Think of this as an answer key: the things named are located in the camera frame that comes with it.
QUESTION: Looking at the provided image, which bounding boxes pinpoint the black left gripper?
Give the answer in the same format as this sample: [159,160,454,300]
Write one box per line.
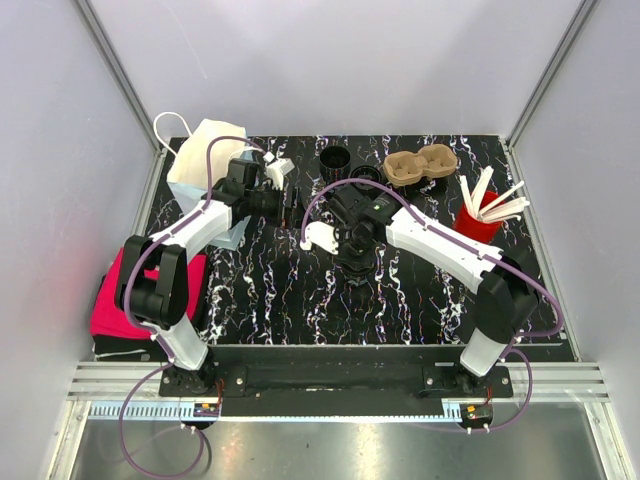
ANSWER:
[245,183,311,231]

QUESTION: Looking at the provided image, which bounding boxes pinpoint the black cup lid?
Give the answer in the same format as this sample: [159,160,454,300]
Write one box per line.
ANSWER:
[339,252,376,268]

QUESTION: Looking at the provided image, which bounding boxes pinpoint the light blue paper bag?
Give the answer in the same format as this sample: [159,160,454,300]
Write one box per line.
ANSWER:
[152,119,247,258]

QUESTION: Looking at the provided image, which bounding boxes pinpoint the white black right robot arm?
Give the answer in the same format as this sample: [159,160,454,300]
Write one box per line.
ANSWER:
[328,184,540,397]

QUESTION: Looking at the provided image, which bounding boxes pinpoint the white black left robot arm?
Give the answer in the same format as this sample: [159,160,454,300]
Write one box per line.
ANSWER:
[114,158,301,396]

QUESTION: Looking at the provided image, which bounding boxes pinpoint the black coffee cup with lid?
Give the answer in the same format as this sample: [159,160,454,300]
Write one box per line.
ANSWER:
[350,165,382,191]

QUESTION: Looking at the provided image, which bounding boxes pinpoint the red plastic cup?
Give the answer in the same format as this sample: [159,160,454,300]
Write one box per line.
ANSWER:
[453,203,503,244]

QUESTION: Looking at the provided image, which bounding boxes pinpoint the white wrapped straw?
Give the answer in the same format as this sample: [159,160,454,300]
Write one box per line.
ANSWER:
[460,175,480,219]
[471,166,494,218]
[480,197,530,223]
[479,180,525,218]

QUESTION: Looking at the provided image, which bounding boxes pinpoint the pink cloth on black pad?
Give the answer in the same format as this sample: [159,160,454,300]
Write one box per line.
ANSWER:
[89,247,210,359]

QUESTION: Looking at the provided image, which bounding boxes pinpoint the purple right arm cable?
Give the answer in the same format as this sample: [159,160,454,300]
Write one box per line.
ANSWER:
[301,178,566,434]

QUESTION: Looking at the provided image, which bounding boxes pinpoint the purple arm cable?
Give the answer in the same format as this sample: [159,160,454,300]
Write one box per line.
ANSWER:
[118,135,271,474]
[301,178,566,434]

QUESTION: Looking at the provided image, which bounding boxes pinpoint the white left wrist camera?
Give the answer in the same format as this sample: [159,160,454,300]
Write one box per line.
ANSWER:
[263,152,294,191]

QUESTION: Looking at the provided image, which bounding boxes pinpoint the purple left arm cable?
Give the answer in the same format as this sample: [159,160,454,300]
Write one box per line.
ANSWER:
[118,135,271,474]

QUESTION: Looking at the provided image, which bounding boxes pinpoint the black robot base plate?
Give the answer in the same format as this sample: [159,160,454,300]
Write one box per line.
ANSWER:
[159,345,514,421]

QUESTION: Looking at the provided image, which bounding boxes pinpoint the aluminium frame post left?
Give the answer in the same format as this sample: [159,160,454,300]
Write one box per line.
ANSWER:
[71,0,161,152]

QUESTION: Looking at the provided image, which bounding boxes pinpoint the aluminium frame post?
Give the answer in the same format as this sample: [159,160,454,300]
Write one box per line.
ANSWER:
[505,0,600,148]
[71,0,161,152]

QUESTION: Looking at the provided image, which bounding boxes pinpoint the aluminium frame post right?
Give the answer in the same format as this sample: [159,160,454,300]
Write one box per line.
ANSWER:
[505,0,600,148]

